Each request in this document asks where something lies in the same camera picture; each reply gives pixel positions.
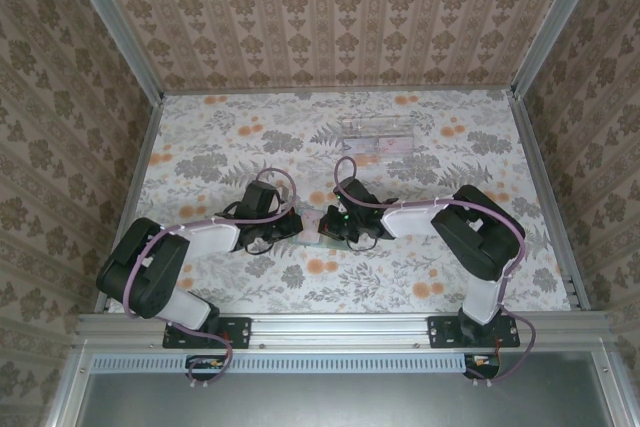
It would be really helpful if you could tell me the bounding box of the pink floral credit card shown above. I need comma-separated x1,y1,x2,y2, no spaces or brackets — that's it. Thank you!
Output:
301,210,324,247

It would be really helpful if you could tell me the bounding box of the clear acrylic box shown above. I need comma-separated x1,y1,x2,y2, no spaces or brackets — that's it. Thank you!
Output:
338,115,416,164

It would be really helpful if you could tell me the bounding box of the blue and pink card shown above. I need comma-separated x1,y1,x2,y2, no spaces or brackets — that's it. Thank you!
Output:
344,136,381,154

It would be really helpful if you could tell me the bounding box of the pale pink card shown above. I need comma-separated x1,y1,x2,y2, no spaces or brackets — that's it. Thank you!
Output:
378,135,414,154

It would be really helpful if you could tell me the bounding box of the black electronics board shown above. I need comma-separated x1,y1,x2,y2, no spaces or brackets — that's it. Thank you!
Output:
463,352,502,380
185,354,227,381

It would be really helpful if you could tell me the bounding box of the grey metal sheet panel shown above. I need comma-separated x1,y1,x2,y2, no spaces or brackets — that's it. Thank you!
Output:
74,350,616,427

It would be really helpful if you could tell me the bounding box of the aluminium front rail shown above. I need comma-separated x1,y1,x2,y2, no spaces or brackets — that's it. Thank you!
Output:
74,311,615,351

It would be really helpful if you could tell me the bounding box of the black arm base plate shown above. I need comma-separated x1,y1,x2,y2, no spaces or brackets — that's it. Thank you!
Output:
427,315,521,350
162,315,252,350

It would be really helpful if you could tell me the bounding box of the aluminium table back rail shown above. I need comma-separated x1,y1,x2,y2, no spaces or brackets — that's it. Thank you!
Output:
162,88,516,97

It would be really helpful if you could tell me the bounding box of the aluminium table side rail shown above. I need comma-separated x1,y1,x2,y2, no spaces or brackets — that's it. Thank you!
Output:
507,89,592,312
94,94,166,313

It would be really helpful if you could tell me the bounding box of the white slotted cable duct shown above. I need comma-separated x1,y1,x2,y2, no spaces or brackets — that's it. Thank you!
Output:
92,352,469,373

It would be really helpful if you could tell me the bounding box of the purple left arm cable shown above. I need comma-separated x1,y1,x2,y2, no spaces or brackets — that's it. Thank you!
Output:
122,166,301,391

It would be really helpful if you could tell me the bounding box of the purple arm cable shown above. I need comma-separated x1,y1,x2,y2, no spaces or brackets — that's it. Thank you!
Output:
122,166,301,391
333,156,539,389

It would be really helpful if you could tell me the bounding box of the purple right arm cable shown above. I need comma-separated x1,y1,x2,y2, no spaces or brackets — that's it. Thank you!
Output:
333,156,539,389

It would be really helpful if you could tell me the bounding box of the aluminium frame post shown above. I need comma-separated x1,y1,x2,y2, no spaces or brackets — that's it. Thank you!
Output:
512,0,601,98
63,0,166,101

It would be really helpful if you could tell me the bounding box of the aluminium lower frame profile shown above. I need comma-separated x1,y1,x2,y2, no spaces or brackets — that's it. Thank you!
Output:
592,346,627,427
44,341,94,427

